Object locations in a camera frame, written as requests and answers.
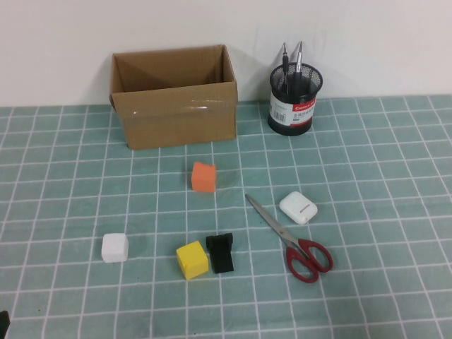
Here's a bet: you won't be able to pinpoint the red handled scissors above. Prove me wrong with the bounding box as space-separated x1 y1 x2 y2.
244 193 334 283

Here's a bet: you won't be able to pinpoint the black plastic bracket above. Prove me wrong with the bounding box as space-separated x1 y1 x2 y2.
205 232 236 275

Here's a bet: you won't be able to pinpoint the black slim pen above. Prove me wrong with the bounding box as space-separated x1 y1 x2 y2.
281 42 291 95

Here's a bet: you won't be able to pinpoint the black handled screwdriver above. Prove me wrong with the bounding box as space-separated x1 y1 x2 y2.
294 40 305 95

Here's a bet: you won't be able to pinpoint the orange foam block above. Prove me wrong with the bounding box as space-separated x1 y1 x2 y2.
190 161 218 194

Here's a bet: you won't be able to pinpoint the open brown cardboard box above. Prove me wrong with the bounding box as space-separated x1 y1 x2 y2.
108 44 238 150

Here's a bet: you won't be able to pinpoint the black mesh pen holder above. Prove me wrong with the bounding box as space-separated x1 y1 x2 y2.
267 62 324 136

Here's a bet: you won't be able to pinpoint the white earbuds case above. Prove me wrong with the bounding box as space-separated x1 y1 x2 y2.
279 190 319 225

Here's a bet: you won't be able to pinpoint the yellow foam block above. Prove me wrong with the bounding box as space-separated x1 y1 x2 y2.
175 240 210 281

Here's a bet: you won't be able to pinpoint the white foam block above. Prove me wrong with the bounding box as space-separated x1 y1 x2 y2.
101 232 130 263

